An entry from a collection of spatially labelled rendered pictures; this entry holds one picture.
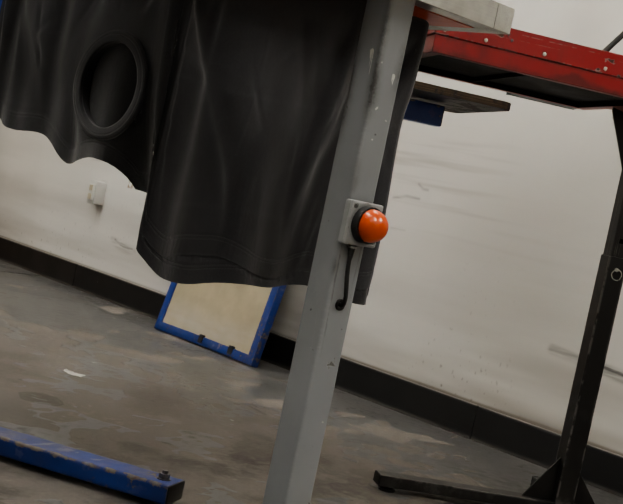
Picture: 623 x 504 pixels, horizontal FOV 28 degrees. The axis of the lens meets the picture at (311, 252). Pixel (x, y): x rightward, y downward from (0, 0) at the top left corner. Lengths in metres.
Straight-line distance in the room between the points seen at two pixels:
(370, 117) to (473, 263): 2.68
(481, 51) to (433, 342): 1.57
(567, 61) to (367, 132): 1.49
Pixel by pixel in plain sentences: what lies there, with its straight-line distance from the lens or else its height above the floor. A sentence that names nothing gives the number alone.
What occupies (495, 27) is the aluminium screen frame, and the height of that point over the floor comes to 0.95.
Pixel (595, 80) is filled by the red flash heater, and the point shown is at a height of 1.04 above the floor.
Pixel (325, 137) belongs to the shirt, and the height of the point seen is 0.75.
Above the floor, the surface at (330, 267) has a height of 0.60.
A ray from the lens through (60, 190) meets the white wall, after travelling 6.05.
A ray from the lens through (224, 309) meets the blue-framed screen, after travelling 4.71.
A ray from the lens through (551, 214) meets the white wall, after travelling 3.90.
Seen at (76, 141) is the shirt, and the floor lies 0.67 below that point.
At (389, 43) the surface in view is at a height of 0.85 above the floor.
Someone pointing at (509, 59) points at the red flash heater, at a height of 1.04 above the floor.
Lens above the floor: 0.68
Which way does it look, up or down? 3 degrees down
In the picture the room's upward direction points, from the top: 12 degrees clockwise
